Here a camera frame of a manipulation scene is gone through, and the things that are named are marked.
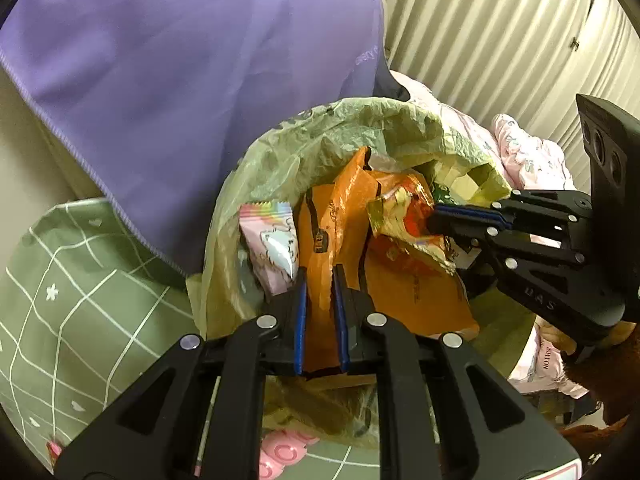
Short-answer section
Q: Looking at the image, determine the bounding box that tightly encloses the pink floral blanket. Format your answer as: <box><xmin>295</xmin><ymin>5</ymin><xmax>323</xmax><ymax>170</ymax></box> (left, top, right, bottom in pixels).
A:
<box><xmin>387</xmin><ymin>70</ymin><xmax>601</xmax><ymax>401</ymax></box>

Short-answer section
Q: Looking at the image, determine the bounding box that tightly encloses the ribbed white wardrobe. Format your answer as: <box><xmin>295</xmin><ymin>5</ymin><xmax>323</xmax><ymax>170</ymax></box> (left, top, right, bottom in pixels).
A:
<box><xmin>377</xmin><ymin>0</ymin><xmax>640</xmax><ymax>161</ymax></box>

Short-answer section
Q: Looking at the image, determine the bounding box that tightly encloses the yellow wafer wrapper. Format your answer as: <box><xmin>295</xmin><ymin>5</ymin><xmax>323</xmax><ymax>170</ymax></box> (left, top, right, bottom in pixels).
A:
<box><xmin>367</xmin><ymin>180</ymin><xmax>458</xmax><ymax>276</ymax></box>

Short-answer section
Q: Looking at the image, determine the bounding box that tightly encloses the pink caterpillar toy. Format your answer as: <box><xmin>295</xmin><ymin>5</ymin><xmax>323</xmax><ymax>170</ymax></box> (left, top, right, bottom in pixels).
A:
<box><xmin>257</xmin><ymin>430</ymin><xmax>321</xmax><ymax>480</ymax></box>

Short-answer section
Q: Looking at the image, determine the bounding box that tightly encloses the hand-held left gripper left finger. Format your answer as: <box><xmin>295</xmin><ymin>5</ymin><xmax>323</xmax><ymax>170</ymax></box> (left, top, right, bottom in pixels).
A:
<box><xmin>54</xmin><ymin>266</ymin><xmax>308</xmax><ymax>480</ymax></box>

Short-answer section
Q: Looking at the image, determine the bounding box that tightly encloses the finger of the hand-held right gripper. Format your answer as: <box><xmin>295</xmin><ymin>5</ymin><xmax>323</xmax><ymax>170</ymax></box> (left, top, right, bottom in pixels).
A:
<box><xmin>429</xmin><ymin>215</ymin><xmax>588</xmax><ymax>286</ymax></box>
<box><xmin>435</xmin><ymin>189</ymin><xmax>593</xmax><ymax>233</ymax></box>

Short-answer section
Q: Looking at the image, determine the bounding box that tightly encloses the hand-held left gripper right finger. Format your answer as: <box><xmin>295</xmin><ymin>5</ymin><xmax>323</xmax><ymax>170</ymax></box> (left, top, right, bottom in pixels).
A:
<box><xmin>332</xmin><ymin>264</ymin><xmax>583</xmax><ymax>480</ymax></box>

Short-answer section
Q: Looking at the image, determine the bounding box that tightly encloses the orange plastic bag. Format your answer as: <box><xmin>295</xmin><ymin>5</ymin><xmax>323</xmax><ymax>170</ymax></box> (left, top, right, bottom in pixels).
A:
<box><xmin>295</xmin><ymin>146</ymin><xmax>481</xmax><ymax>378</ymax></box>

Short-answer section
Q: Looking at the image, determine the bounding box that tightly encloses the person's right forearm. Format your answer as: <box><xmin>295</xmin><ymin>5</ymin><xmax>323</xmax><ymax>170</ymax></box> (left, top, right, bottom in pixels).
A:
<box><xmin>557</xmin><ymin>320</ymin><xmax>640</xmax><ymax>456</ymax></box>

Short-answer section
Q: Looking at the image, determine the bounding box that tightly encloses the green checked tablecloth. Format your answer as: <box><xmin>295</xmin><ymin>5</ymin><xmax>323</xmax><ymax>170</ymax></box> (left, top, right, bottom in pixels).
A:
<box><xmin>0</xmin><ymin>197</ymin><xmax>381</xmax><ymax>480</ymax></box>

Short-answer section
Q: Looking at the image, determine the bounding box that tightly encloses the purple towel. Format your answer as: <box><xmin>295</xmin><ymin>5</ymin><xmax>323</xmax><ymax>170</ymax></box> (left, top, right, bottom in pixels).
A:
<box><xmin>0</xmin><ymin>0</ymin><xmax>411</xmax><ymax>276</ymax></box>

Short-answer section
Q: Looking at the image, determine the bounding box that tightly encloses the beige headboard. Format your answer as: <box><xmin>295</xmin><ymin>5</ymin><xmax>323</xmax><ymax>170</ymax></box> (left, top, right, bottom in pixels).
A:
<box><xmin>0</xmin><ymin>67</ymin><xmax>108</xmax><ymax>211</ymax></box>

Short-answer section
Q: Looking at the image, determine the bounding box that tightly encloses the pink snack wrapper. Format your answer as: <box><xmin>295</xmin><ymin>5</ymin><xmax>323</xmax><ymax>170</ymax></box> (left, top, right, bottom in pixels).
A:
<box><xmin>239</xmin><ymin>201</ymin><xmax>301</xmax><ymax>296</ymax></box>

